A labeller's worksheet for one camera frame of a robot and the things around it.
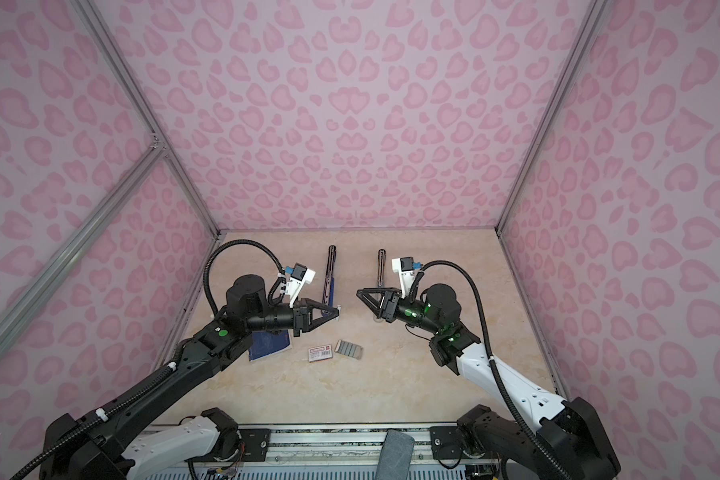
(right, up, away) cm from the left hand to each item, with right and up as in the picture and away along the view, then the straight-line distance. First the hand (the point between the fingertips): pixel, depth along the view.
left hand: (337, 312), depth 65 cm
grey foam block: (+13, -34, +4) cm, 37 cm away
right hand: (+5, +3, +2) cm, 6 cm away
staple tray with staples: (+1, -15, +23) cm, 28 cm away
